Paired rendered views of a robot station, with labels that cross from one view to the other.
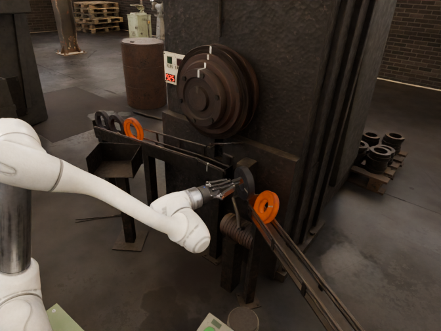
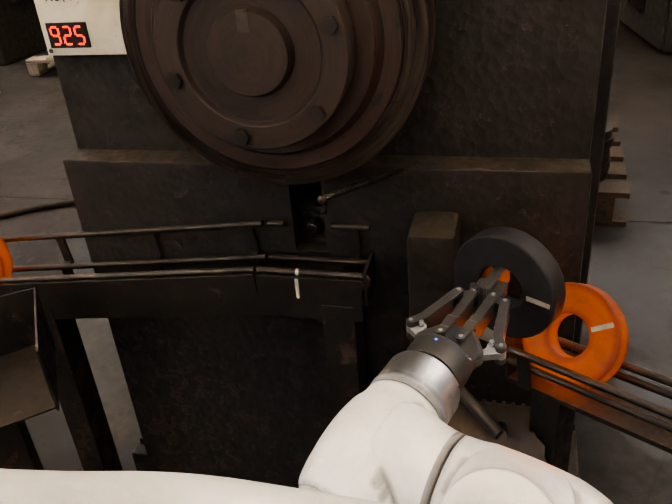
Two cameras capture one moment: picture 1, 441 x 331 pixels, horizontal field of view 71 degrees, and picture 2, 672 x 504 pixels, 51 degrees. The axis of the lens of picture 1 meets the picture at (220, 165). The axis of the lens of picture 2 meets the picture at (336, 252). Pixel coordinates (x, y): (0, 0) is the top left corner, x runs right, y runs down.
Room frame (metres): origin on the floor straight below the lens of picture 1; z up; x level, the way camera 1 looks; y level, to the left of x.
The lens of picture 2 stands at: (0.50, 0.38, 1.35)
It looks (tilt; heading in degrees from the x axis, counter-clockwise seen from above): 30 degrees down; 339
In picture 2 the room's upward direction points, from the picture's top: 5 degrees counter-clockwise
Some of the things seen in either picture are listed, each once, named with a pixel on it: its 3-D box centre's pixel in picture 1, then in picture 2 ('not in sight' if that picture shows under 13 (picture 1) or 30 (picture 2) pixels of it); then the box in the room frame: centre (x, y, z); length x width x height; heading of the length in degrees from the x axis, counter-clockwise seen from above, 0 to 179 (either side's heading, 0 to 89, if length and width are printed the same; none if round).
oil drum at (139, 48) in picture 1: (144, 73); not in sight; (4.43, 1.15, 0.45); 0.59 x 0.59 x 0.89
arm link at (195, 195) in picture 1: (193, 198); (415, 394); (1.02, 0.11, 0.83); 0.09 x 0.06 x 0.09; 35
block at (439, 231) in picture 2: (245, 180); (434, 282); (1.41, -0.14, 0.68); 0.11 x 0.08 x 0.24; 143
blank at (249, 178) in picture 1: (243, 182); (507, 282); (1.16, -0.11, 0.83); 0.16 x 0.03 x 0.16; 24
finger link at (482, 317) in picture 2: (223, 189); (477, 324); (1.09, -0.02, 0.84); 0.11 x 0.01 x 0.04; 123
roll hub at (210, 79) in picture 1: (201, 98); (253, 50); (1.46, 0.11, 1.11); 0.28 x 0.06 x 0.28; 53
